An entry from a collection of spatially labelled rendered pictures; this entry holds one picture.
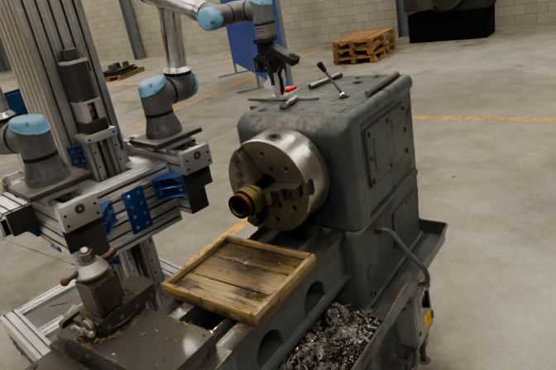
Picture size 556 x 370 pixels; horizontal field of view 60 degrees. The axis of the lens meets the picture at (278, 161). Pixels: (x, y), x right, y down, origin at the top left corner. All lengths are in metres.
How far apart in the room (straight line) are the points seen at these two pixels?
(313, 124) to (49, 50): 1.03
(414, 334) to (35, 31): 1.86
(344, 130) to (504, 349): 1.39
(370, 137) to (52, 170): 1.08
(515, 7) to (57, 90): 10.16
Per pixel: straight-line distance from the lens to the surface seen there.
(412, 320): 2.10
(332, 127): 1.50
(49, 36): 2.01
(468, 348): 2.48
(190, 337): 1.16
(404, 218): 1.97
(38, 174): 1.82
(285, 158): 1.42
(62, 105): 2.02
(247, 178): 1.46
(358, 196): 1.57
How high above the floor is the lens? 1.67
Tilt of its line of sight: 20 degrees down
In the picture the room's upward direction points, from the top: 11 degrees counter-clockwise
